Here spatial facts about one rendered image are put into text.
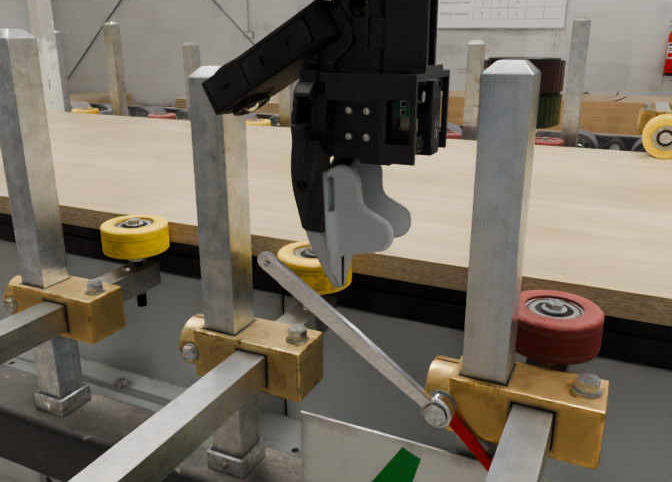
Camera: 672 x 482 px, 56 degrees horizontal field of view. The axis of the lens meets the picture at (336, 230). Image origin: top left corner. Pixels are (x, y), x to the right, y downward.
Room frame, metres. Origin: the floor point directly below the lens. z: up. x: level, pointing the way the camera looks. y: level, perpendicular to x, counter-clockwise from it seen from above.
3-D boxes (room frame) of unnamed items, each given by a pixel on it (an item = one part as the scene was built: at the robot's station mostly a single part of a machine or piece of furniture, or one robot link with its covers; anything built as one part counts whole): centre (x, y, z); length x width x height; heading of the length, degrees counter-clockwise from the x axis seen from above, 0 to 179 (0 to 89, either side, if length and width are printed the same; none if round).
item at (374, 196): (0.43, -0.02, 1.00); 0.06 x 0.03 x 0.09; 65
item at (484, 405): (0.44, -0.14, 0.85); 0.13 x 0.06 x 0.05; 65
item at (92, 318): (0.65, 0.31, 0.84); 0.13 x 0.06 x 0.05; 65
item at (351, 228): (0.40, -0.01, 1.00); 0.06 x 0.03 x 0.09; 65
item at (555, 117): (0.49, -0.14, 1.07); 0.06 x 0.06 x 0.02
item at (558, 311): (0.49, -0.19, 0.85); 0.08 x 0.08 x 0.11
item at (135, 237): (0.74, 0.25, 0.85); 0.08 x 0.08 x 0.11
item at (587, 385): (0.42, -0.19, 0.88); 0.02 x 0.02 x 0.01
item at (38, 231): (0.66, 0.33, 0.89); 0.03 x 0.03 x 0.48; 65
